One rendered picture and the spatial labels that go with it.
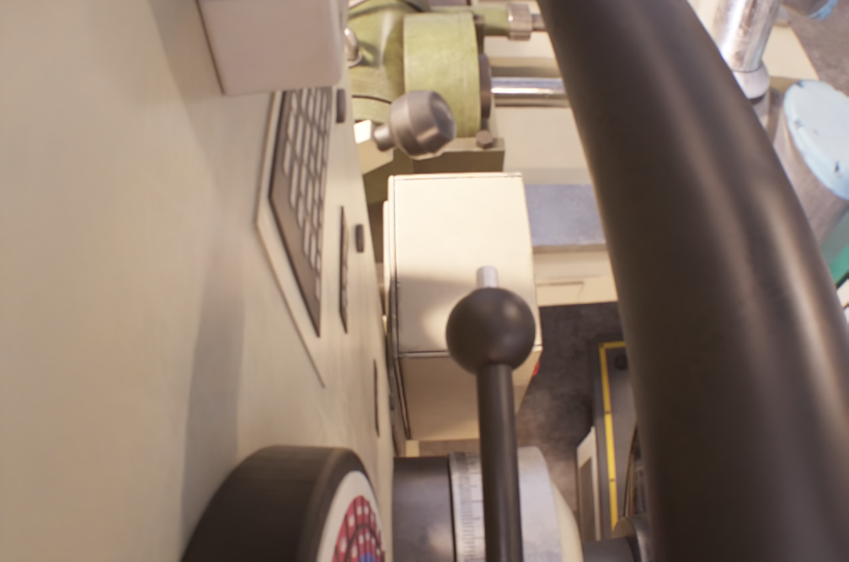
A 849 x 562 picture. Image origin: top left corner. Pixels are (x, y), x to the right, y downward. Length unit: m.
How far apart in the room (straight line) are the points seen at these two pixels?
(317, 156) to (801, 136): 0.66
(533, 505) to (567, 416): 1.51
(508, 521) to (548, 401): 1.68
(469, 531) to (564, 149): 1.11
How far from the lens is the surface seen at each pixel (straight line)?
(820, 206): 0.81
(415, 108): 0.40
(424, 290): 0.51
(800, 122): 0.78
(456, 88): 0.73
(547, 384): 1.94
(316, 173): 0.16
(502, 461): 0.25
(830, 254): 1.06
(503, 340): 0.26
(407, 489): 0.42
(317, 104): 0.16
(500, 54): 1.59
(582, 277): 1.27
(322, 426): 0.16
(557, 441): 1.89
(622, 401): 1.61
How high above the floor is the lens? 1.81
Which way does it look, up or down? 60 degrees down
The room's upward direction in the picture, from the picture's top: 1 degrees counter-clockwise
